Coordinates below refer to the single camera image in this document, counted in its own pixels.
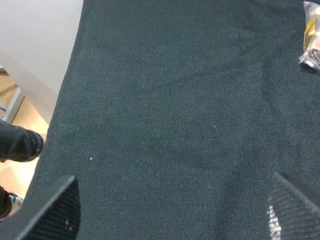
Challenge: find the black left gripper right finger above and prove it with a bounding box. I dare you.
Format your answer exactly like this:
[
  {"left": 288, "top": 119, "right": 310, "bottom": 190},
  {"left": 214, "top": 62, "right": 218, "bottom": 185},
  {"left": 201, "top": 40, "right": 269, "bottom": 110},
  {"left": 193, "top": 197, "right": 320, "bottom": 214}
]
[{"left": 267, "top": 172, "right": 320, "bottom": 240}]

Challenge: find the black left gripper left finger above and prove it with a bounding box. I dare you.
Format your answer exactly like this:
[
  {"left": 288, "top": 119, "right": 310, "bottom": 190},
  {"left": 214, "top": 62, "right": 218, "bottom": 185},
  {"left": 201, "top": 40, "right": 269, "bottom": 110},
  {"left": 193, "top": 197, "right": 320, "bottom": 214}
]
[{"left": 0, "top": 175, "right": 81, "bottom": 240}]

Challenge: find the black shoe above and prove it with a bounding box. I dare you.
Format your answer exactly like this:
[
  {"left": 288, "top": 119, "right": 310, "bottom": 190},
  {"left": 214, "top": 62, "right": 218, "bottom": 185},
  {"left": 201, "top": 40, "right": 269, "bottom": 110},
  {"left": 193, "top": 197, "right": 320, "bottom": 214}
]
[{"left": 0, "top": 120, "right": 46, "bottom": 163}]

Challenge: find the black table cloth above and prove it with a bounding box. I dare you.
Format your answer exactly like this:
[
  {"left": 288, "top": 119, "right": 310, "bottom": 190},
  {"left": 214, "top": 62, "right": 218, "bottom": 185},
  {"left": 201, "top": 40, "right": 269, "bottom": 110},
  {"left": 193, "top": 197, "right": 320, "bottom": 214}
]
[{"left": 26, "top": 0, "right": 320, "bottom": 240}]

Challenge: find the wrapped snack bar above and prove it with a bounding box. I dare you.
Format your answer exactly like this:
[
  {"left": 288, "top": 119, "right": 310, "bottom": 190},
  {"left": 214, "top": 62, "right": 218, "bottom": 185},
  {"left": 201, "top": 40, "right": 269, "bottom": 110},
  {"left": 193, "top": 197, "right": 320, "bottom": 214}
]
[{"left": 299, "top": 1, "right": 320, "bottom": 72}]

